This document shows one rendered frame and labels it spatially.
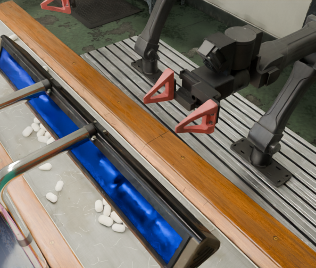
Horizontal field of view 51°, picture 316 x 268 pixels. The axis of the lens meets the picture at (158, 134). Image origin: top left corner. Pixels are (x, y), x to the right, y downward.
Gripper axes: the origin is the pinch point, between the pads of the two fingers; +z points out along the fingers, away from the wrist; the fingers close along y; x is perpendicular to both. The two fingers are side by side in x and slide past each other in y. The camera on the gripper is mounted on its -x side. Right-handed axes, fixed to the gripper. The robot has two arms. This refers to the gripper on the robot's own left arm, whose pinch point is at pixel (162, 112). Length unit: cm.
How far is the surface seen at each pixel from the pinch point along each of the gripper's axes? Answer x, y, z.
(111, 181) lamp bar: -0.7, 8.3, 15.4
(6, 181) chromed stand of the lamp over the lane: -4.0, 2.4, 27.6
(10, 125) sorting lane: 33, -54, 21
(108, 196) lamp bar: 1.0, 9.2, 16.5
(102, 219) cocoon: 31.1, -5.7, 13.7
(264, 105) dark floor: 109, -63, -133
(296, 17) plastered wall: 77, -96, -196
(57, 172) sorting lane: 33.0, -27.1, 16.3
